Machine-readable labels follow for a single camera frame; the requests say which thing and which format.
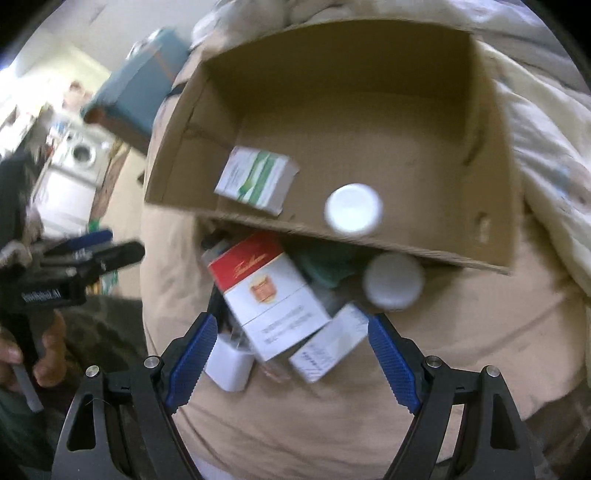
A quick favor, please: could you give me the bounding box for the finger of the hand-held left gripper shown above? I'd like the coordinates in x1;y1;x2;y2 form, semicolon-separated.
41;241;147;282
44;229;114;259

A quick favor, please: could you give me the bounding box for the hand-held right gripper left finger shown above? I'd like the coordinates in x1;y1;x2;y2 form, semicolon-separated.
53;311;220;480

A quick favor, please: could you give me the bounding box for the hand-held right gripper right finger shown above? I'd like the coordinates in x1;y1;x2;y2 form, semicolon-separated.
367;314;536;480

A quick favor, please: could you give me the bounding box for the white power bank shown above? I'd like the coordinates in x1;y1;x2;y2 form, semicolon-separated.
203;332;257;393

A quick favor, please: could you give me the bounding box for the black flashlight with lanyard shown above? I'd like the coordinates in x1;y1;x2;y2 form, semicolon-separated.
207;281;241;335

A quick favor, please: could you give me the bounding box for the white box with blue print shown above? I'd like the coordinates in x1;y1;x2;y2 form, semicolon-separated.
288;302;370;384

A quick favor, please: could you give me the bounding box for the large white pill bottle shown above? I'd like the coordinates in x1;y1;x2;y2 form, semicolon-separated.
362;253;426;311

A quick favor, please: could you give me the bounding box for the red and white cigarette pack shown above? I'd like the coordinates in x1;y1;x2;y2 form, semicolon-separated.
206;231;333;363

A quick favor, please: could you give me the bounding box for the green and white medicine box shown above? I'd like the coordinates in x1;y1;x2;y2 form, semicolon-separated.
213;146;300;217

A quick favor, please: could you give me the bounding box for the white bottle with blue label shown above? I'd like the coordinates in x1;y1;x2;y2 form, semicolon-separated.
324;183;384;239

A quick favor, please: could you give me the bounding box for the brown cardboard box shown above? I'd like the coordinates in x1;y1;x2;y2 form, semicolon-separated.
144;18;532;276

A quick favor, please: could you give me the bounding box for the person's left hand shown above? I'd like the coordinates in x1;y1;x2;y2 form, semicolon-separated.
0;311;68;391

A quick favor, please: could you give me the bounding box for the dark cloth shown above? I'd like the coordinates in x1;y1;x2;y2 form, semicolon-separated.
0;152;47;252

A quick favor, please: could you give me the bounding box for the white washing machine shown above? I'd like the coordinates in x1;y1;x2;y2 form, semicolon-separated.
51;131;114;185

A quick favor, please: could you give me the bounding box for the teal cloth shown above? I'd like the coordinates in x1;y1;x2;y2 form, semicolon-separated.
291;240;370;289

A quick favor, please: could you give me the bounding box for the blue storage box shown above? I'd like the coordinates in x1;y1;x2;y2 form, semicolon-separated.
82;28;190;148

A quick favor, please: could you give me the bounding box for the white duvet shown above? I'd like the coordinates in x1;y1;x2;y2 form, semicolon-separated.
191;0;591;298

